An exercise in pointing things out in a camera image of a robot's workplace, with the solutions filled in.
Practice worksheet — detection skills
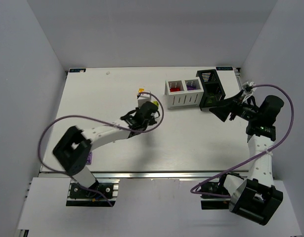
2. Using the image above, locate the red lego brick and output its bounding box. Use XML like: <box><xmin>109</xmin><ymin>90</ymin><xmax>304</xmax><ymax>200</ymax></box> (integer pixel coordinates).
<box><xmin>170</xmin><ymin>87</ymin><xmax>183</xmax><ymax>93</ymax></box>

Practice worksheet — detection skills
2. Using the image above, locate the purple lego brick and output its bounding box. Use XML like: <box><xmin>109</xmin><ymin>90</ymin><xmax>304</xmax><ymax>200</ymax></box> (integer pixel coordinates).
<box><xmin>186</xmin><ymin>84</ymin><xmax>197</xmax><ymax>90</ymax></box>
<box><xmin>86</xmin><ymin>152</ymin><xmax>92</xmax><ymax>165</ymax></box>

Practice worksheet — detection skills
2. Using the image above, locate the green long lego brick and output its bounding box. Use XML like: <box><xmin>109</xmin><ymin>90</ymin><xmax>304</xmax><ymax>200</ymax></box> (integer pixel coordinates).
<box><xmin>206</xmin><ymin>93</ymin><xmax>220</xmax><ymax>105</ymax></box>

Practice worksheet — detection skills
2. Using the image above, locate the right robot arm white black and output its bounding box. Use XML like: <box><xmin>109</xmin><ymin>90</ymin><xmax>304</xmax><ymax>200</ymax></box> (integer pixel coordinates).
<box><xmin>209</xmin><ymin>90</ymin><xmax>284</xmax><ymax>226</ymax></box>

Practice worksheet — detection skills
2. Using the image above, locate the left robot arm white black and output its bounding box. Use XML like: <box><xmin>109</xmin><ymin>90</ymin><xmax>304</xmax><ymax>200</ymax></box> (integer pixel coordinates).
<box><xmin>52</xmin><ymin>101</ymin><xmax>159</xmax><ymax>190</ymax></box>

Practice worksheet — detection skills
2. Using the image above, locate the black double bin container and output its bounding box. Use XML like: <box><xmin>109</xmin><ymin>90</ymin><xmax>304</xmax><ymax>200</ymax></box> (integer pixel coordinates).
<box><xmin>196</xmin><ymin>69</ymin><xmax>225</xmax><ymax>110</ymax></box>

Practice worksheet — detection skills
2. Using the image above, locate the blue label right corner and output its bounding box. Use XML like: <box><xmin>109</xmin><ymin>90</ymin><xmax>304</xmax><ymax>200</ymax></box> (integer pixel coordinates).
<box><xmin>216</xmin><ymin>66</ymin><xmax>233</xmax><ymax>71</ymax></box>

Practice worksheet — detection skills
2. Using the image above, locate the blue label corner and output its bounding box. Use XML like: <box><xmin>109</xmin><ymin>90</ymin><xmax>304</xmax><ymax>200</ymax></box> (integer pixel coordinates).
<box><xmin>69</xmin><ymin>68</ymin><xmax>86</xmax><ymax>73</ymax></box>
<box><xmin>216</xmin><ymin>66</ymin><xmax>233</xmax><ymax>71</ymax></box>

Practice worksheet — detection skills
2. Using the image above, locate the white double bin container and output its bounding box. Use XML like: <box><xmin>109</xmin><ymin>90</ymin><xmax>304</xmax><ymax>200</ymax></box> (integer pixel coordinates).
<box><xmin>165</xmin><ymin>79</ymin><xmax>204</xmax><ymax>109</ymax></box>

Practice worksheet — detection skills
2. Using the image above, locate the blue label left corner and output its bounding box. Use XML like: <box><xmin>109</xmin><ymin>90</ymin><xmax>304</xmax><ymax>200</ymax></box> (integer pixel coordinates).
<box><xmin>69</xmin><ymin>68</ymin><xmax>86</xmax><ymax>73</ymax></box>

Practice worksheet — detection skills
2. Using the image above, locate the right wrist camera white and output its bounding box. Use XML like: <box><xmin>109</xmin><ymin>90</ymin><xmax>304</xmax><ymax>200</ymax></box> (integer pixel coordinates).
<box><xmin>241</xmin><ymin>81</ymin><xmax>255</xmax><ymax>96</ymax></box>

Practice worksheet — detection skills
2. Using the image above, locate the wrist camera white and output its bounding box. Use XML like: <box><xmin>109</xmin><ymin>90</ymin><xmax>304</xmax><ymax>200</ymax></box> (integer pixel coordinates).
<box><xmin>241</xmin><ymin>81</ymin><xmax>255</xmax><ymax>96</ymax></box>
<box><xmin>137</xmin><ymin>91</ymin><xmax>152</xmax><ymax>108</ymax></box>

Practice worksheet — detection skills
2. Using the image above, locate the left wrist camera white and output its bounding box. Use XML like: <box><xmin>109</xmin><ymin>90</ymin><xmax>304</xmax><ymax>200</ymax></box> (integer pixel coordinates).
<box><xmin>137</xmin><ymin>91</ymin><xmax>152</xmax><ymax>108</ymax></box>

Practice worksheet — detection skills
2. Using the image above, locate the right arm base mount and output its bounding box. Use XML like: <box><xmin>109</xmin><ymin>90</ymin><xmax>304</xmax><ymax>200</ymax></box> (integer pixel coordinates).
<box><xmin>200</xmin><ymin>172</ymin><xmax>244</xmax><ymax>210</ymax></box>

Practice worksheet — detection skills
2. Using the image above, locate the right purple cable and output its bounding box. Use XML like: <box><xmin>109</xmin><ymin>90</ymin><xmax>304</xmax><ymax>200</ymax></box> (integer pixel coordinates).
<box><xmin>189</xmin><ymin>83</ymin><xmax>295</xmax><ymax>197</ymax></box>

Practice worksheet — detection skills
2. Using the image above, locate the purple cable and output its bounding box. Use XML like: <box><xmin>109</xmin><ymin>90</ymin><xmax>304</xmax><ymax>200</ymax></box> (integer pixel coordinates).
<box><xmin>38</xmin><ymin>91</ymin><xmax>165</xmax><ymax>207</ymax></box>
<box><xmin>189</xmin><ymin>83</ymin><xmax>295</xmax><ymax>197</ymax></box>

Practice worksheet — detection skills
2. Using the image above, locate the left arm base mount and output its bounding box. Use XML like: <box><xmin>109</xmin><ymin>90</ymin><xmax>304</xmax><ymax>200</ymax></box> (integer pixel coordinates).
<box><xmin>66</xmin><ymin>180</ymin><xmax>119</xmax><ymax>207</ymax></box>

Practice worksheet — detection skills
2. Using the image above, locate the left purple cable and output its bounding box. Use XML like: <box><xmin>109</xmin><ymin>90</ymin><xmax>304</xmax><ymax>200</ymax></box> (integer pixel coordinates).
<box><xmin>38</xmin><ymin>91</ymin><xmax>165</xmax><ymax>207</ymax></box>

